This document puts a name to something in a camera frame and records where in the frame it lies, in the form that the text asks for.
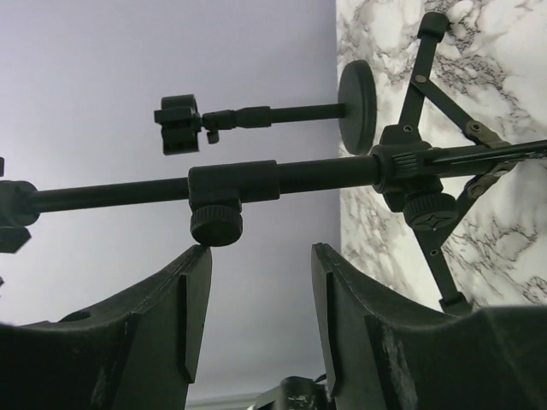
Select black tripod shock-mount stand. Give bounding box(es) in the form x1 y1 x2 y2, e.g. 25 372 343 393
1 12 546 316

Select black tall round-base stand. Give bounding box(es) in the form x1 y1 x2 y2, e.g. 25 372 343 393
154 60 377 155

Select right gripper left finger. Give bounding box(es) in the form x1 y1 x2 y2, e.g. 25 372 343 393
1 245 212 409

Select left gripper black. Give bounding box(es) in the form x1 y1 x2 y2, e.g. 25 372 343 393
251 375 333 410

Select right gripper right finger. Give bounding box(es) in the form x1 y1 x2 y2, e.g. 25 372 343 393
311 243 546 409

